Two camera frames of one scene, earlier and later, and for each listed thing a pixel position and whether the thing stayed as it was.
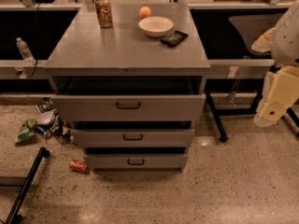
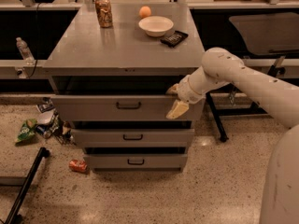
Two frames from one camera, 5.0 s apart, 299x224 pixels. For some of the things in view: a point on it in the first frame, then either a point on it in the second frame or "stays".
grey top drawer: (129, 107) stays
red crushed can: (78, 165) stays
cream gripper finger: (280, 91) to (177, 108)
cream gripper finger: (263, 43) to (174, 90)
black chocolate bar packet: (174, 38) stays
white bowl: (155, 25) stays
